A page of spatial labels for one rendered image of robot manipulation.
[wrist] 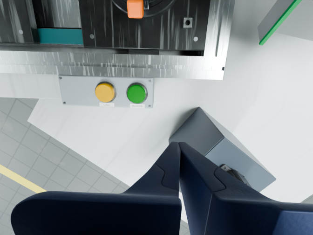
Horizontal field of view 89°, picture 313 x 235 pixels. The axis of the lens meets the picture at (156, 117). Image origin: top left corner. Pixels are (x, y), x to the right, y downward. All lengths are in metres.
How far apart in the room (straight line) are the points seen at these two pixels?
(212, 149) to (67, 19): 0.41
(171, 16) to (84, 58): 0.19
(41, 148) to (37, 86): 1.38
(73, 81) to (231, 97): 0.41
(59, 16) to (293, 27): 0.45
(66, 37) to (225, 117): 0.45
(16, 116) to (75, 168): 0.70
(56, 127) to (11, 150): 1.55
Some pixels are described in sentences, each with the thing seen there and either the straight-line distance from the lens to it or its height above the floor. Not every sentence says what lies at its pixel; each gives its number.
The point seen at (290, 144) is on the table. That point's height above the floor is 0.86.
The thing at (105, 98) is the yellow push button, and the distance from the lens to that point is 0.37.
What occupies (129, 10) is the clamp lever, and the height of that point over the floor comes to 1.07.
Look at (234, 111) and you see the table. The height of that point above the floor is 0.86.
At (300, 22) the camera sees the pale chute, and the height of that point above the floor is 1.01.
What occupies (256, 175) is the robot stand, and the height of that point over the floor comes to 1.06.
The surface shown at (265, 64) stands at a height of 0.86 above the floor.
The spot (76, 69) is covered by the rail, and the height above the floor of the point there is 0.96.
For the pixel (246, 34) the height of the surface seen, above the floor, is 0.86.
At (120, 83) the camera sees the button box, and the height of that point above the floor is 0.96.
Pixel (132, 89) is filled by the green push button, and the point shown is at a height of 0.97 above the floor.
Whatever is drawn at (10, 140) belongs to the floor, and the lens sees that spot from 2.07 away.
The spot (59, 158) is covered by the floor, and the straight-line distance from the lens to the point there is 1.88.
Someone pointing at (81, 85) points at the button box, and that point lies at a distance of 0.39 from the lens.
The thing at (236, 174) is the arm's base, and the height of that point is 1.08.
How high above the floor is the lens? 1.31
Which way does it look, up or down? 71 degrees down
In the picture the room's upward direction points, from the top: 174 degrees counter-clockwise
